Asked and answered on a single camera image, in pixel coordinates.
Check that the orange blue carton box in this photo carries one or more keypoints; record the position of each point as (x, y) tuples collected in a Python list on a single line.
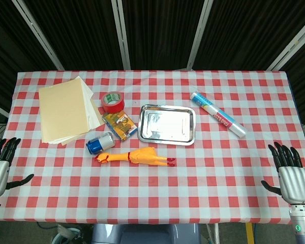
[(120, 125)]

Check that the yellow rubber chicken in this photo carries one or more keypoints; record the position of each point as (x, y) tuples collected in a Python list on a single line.
[(142, 155)]

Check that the red white checkered tablecloth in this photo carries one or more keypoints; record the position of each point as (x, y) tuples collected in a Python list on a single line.
[(167, 190)]

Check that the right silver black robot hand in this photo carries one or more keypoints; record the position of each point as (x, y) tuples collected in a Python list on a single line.
[(293, 183)]

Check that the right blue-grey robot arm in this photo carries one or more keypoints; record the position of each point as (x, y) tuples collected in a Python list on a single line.
[(302, 223)]

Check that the blue-grey robot torso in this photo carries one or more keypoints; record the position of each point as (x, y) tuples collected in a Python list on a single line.
[(142, 235)]

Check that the plastic food wrap roll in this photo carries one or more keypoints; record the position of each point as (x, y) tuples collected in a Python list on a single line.
[(218, 115)]

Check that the red tape roll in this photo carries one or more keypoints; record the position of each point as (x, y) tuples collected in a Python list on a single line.
[(114, 108)]

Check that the white paper sheets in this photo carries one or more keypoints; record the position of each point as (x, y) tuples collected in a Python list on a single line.
[(92, 111)]

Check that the blue silver drink can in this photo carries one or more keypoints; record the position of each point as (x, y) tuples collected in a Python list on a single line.
[(101, 143)]

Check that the manila paper stack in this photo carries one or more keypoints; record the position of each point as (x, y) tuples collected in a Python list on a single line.
[(63, 111)]

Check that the white bucket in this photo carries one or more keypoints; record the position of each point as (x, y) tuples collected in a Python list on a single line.
[(66, 236)]

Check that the shiny metal tray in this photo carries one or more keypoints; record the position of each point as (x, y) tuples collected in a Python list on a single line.
[(165, 124)]

